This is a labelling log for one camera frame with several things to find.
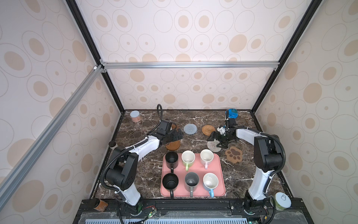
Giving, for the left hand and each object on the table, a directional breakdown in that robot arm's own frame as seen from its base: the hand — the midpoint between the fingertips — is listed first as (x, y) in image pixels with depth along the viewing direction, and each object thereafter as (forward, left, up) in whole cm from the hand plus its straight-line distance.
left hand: (183, 134), depth 90 cm
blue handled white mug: (-27, -16, -9) cm, 33 cm away
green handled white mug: (-12, -3, -8) cm, 15 cm away
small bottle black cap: (-6, +45, -2) cm, 46 cm away
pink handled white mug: (-12, -15, -7) cm, 20 cm away
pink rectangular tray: (-16, -21, -11) cm, 29 cm away
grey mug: (-26, -5, -11) cm, 29 cm away
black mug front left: (-27, +7, -11) cm, 30 cm away
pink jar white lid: (+22, +37, -7) cm, 44 cm away
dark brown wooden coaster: (+15, +8, -12) cm, 21 cm away
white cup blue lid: (+21, -38, -2) cm, 44 cm away
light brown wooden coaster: (-2, +7, -11) cm, 13 cm away
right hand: (0, -24, -9) cm, 26 cm away
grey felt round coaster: (+14, -6, -12) cm, 19 cm away
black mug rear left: (-13, +7, -8) cm, 17 cm away
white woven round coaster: (-2, -21, -11) cm, 23 cm away
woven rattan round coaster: (+12, -18, -11) cm, 25 cm away
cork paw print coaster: (-9, -34, -11) cm, 37 cm away
